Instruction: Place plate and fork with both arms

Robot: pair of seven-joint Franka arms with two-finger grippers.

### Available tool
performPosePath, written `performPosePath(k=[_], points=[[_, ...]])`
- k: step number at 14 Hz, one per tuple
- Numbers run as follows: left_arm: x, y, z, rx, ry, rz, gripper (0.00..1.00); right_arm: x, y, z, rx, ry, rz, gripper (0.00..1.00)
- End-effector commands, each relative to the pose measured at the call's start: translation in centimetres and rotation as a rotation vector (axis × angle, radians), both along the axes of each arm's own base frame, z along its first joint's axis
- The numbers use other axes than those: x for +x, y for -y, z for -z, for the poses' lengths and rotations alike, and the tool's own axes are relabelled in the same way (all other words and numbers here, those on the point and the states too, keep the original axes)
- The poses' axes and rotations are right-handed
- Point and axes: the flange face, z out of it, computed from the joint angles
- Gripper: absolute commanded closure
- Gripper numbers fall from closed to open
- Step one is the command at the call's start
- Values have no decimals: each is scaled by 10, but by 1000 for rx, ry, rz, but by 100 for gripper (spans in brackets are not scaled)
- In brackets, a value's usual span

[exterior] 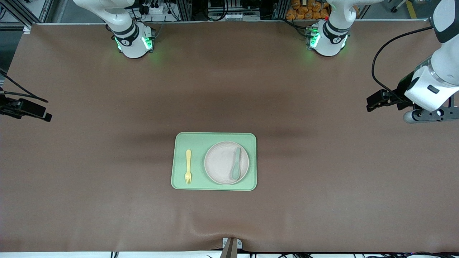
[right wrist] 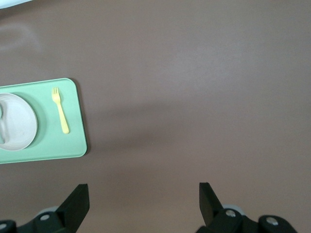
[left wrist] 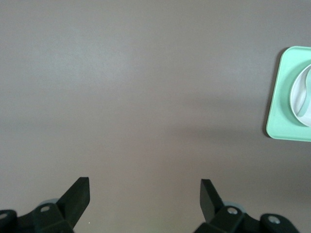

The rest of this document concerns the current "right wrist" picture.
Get light green rectangular tray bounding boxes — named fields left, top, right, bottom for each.
left=0, top=77, right=88, bottom=165

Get yellow plastic fork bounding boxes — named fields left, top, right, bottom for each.
left=51, top=86, right=70, bottom=134

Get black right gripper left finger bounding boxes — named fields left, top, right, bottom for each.
left=0, top=183, right=90, bottom=233

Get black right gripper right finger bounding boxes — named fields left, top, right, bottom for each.
left=194, top=182, right=296, bottom=233

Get beige round plate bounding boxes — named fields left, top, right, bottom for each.
left=0, top=92, right=38, bottom=151

